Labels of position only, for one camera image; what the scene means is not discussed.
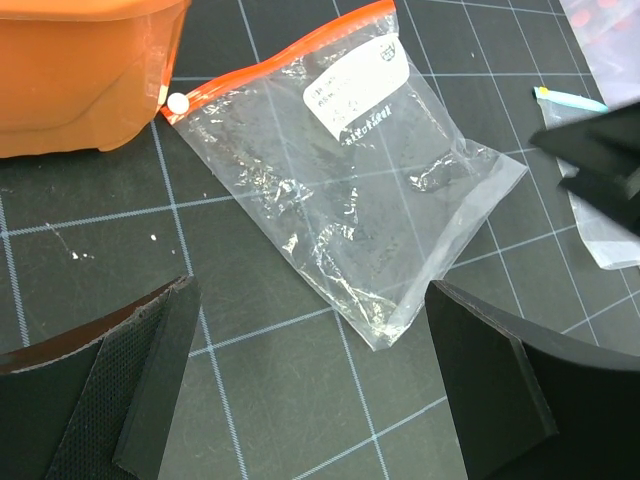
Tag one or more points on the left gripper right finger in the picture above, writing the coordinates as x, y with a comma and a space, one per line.
528, 402

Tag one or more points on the red zipper clear bag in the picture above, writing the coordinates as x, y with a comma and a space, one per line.
341, 152

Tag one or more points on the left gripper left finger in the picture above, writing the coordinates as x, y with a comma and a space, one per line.
97, 401

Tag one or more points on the blue zipper clear bag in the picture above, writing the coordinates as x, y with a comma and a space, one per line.
611, 246

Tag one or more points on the orange plastic bin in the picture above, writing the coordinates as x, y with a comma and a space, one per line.
84, 74

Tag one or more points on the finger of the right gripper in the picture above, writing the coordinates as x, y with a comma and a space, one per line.
616, 199
606, 143

